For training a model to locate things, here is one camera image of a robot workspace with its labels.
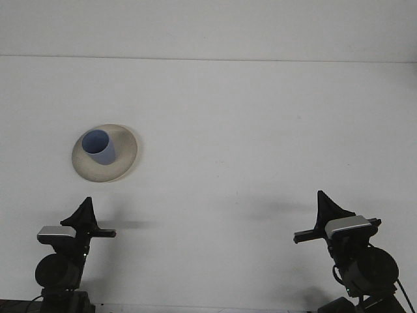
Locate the pale blue cup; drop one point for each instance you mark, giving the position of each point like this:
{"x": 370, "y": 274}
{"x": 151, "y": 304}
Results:
{"x": 104, "y": 156}

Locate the pale round plate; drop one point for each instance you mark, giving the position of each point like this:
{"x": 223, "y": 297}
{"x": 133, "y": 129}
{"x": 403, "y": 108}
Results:
{"x": 127, "y": 153}

